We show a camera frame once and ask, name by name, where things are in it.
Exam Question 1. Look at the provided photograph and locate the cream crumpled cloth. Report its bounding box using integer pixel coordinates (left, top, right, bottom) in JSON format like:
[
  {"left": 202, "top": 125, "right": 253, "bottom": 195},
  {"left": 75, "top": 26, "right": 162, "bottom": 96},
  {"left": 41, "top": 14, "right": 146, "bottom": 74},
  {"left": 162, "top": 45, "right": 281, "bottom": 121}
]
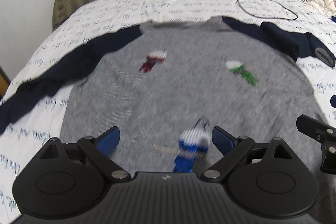
[{"left": 308, "top": 0, "right": 336, "bottom": 18}]

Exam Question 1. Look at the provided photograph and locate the white script-print bed sheet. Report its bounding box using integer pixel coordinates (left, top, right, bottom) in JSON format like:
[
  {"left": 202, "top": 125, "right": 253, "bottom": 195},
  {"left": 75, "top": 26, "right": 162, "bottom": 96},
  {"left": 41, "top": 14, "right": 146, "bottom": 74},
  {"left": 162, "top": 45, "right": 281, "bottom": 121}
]
[{"left": 1, "top": 0, "right": 335, "bottom": 223}]

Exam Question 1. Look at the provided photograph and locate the black cable on bed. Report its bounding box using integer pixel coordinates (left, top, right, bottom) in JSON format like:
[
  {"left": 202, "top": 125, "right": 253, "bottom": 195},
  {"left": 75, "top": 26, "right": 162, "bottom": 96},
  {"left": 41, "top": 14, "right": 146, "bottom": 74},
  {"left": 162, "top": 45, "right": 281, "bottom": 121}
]
[{"left": 236, "top": 0, "right": 299, "bottom": 22}]

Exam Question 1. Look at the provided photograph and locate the grey navy knit sweater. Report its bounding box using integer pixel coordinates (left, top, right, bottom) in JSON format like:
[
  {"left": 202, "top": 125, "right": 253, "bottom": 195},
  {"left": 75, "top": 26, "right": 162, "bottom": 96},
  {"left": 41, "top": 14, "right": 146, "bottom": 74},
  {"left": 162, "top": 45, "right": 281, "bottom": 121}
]
[{"left": 1, "top": 17, "right": 335, "bottom": 173}]

